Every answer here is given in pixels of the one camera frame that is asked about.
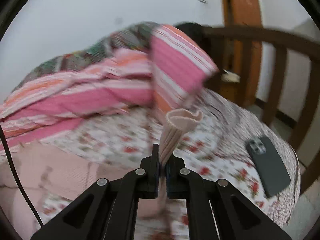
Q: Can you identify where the light pink knit sweater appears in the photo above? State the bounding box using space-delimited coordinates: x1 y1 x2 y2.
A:
1 108 203 239

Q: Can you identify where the dark smartphone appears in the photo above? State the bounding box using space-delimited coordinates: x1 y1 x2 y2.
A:
246 137 291 198

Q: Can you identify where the floral bed sheet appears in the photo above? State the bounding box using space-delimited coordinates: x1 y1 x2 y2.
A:
22 89 301 240

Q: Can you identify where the pink striped quilt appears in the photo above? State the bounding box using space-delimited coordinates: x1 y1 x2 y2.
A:
1 24 219 151

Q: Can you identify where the dark patterned blanket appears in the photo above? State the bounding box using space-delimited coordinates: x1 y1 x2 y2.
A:
13 22 159 91

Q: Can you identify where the orange wooden door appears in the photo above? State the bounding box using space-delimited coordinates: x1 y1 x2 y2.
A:
218 0 263 108

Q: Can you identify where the dark wooden bed frame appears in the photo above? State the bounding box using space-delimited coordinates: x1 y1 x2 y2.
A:
175 22 320 196

